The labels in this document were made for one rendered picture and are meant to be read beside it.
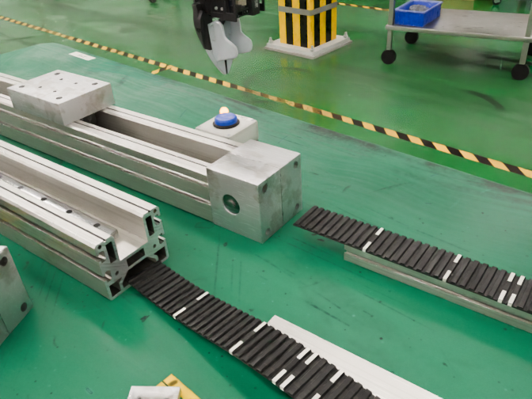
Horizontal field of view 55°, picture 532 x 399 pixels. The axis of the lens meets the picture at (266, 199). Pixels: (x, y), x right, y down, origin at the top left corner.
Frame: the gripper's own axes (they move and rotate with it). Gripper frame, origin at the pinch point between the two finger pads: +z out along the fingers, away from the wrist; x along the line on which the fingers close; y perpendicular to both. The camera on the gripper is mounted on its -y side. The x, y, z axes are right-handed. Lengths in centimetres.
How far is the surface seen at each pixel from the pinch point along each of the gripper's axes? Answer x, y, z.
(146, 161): -17.8, -1.5, 10.1
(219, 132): -4.1, 1.7, 10.1
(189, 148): -11.5, 1.9, 9.7
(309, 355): -34, 39, 12
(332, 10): 285, -150, 70
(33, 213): -37.5, 0.1, 7.5
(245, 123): 1.0, 3.0, 10.1
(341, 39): 288, -143, 92
